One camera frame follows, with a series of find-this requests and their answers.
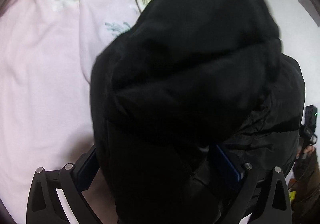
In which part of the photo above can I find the black puffer jacket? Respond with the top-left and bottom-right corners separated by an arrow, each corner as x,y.
90,0 -> 305,223

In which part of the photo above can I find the person's right hand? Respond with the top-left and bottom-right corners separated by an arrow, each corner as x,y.
303,145 -> 315,155

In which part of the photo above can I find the pink floral bed sheet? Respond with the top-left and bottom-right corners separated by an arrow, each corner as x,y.
1,0 -> 150,223

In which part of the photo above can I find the grey wall panel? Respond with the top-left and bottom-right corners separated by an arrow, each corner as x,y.
298,0 -> 320,27

